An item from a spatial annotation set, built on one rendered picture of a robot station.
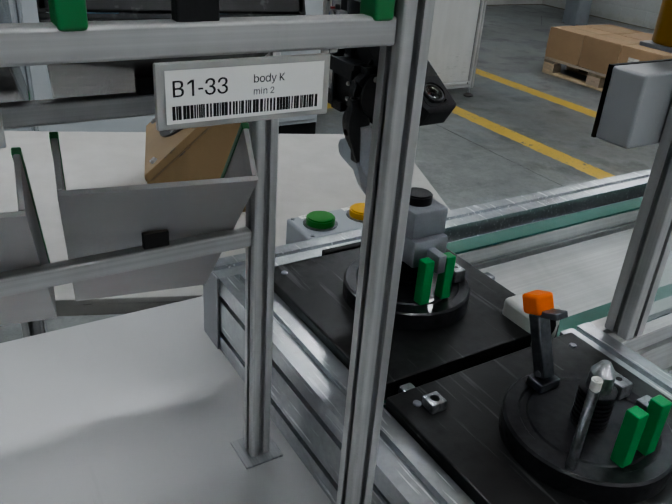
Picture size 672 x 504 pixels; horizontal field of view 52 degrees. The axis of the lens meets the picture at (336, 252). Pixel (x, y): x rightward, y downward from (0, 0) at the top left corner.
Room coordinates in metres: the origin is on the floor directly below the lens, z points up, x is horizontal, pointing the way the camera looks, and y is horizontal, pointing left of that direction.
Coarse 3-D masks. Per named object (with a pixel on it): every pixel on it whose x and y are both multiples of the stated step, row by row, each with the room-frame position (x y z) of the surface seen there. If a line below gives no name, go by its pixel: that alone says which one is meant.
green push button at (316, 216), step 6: (306, 216) 0.85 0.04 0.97; (312, 216) 0.85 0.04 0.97; (318, 216) 0.85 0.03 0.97; (324, 216) 0.85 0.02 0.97; (330, 216) 0.85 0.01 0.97; (306, 222) 0.84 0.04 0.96; (312, 222) 0.83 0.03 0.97; (318, 222) 0.83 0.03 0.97; (324, 222) 0.83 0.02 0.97; (330, 222) 0.84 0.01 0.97; (318, 228) 0.83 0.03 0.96; (324, 228) 0.83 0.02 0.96
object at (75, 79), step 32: (96, 0) 0.34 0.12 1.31; (128, 0) 0.34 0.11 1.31; (160, 0) 0.35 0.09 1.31; (224, 0) 0.36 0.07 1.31; (256, 0) 0.37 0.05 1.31; (288, 0) 0.38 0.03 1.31; (64, 64) 0.41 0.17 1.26; (96, 64) 0.42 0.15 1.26; (128, 64) 0.43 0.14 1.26; (64, 96) 0.50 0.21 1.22
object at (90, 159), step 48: (48, 144) 1.34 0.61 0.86; (96, 144) 1.36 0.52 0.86; (144, 144) 1.39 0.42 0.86; (288, 144) 1.46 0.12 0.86; (336, 144) 1.48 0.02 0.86; (0, 192) 1.09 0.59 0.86; (48, 192) 1.11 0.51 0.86; (288, 192) 1.19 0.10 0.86; (336, 192) 1.21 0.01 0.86; (432, 192) 1.24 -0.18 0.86; (48, 240) 0.93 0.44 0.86; (192, 288) 0.82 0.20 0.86
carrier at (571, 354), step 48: (576, 336) 0.60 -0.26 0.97; (432, 384) 0.51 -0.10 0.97; (480, 384) 0.51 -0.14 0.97; (528, 384) 0.49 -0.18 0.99; (576, 384) 0.50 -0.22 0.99; (624, 384) 0.48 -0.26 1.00; (432, 432) 0.44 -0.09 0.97; (480, 432) 0.45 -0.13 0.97; (528, 432) 0.43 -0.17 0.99; (576, 432) 0.39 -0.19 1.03; (624, 432) 0.40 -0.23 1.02; (480, 480) 0.39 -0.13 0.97; (528, 480) 0.40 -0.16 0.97; (576, 480) 0.38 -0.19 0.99; (624, 480) 0.38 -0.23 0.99
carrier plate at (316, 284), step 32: (320, 256) 0.74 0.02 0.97; (352, 256) 0.74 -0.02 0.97; (288, 288) 0.66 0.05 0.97; (320, 288) 0.66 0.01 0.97; (480, 288) 0.69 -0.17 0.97; (320, 320) 0.60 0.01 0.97; (352, 320) 0.60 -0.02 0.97; (480, 320) 0.62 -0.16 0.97; (416, 352) 0.56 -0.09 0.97; (448, 352) 0.56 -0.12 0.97; (480, 352) 0.57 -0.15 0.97; (512, 352) 0.59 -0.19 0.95; (416, 384) 0.52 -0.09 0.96
